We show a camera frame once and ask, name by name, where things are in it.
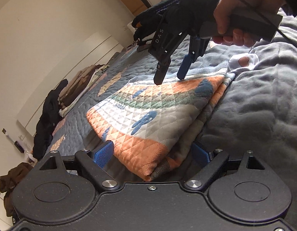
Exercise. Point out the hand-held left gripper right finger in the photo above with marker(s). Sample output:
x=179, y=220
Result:
x=200, y=152

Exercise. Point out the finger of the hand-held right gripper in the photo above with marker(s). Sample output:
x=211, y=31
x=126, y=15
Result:
x=161, y=73
x=184, y=67

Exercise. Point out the stack of folded brown clothes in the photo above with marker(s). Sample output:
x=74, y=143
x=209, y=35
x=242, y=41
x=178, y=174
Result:
x=76, y=91

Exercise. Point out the white bed headboard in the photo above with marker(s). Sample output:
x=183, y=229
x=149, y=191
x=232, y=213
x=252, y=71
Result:
x=66, y=60

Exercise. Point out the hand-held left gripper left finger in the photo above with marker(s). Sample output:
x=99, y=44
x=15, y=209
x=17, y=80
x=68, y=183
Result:
x=104, y=152

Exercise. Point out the brown jacket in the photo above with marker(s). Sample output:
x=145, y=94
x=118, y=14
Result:
x=16, y=175

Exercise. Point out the white wall socket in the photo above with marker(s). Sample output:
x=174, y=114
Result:
x=22, y=137

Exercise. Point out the black jacket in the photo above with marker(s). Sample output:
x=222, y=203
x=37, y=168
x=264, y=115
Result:
x=47, y=120

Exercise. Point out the grey printed bed quilt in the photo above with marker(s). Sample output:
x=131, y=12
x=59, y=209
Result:
x=254, y=115

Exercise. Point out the black hairbrush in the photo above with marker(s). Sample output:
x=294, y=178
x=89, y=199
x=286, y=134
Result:
x=19, y=146

